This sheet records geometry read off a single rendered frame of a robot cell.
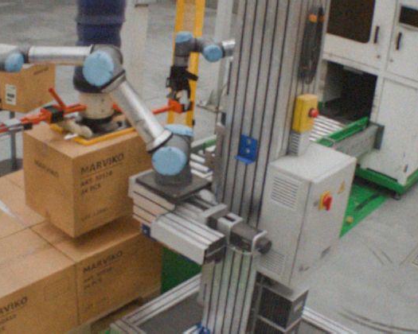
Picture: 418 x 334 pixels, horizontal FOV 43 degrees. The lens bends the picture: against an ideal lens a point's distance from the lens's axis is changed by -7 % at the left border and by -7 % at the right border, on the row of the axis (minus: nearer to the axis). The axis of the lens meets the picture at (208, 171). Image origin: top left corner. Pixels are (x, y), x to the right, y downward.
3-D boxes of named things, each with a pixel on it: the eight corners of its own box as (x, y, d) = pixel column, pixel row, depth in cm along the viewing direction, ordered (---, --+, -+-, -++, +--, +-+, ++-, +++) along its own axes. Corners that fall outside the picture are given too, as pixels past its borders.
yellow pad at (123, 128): (127, 123, 270) (128, 114, 268) (142, 130, 264) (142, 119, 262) (72, 140, 246) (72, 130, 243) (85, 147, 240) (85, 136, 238)
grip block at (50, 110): (53, 115, 244) (53, 102, 241) (65, 121, 238) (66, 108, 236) (38, 119, 238) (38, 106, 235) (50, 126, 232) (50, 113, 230)
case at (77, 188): (111, 171, 311) (114, 103, 294) (163, 197, 289) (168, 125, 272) (25, 204, 267) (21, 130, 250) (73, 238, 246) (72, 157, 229)
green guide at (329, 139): (364, 126, 465) (365, 116, 461) (374, 130, 459) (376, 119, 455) (257, 177, 350) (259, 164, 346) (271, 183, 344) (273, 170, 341)
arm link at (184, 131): (193, 153, 228) (195, 122, 223) (188, 166, 216) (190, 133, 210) (163, 149, 229) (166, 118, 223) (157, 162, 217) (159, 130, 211)
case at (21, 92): (-31, 102, 411) (-33, 53, 394) (0, 88, 446) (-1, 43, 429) (25, 114, 395) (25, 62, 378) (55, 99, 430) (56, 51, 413)
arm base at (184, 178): (200, 180, 229) (202, 158, 224) (174, 192, 218) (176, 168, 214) (173, 168, 237) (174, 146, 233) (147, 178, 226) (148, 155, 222)
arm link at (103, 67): (196, 152, 215) (110, 39, 200) (190, 168, 201) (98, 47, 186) (171, 168, 219) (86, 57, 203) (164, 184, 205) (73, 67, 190)
